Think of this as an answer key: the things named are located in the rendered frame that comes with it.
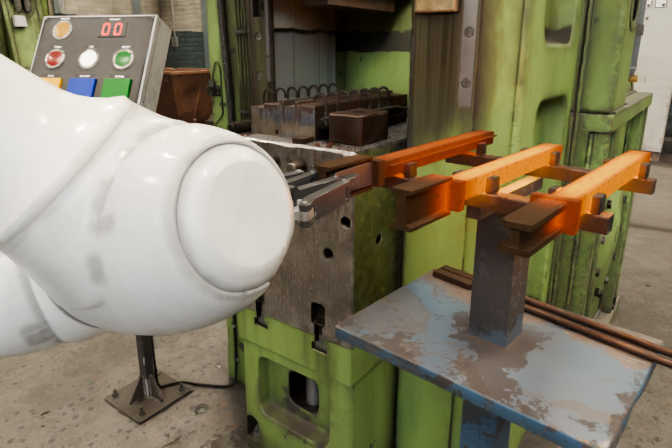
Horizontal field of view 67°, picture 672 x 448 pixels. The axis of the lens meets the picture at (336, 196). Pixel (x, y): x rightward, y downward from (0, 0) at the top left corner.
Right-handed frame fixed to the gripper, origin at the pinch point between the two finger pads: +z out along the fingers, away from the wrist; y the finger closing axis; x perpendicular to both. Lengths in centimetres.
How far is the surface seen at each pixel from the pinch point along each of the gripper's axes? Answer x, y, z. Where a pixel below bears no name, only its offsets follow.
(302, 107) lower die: 2, -42, 34
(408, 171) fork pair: -1.0, 2.7, 9.8
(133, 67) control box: 10, -87, 18
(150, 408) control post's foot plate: -95, -96, 12
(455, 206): -1.7, 13.9, 2.4
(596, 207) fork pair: -1.2, 26.5, 9.8
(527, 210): 1.1, 23.6, -1.8
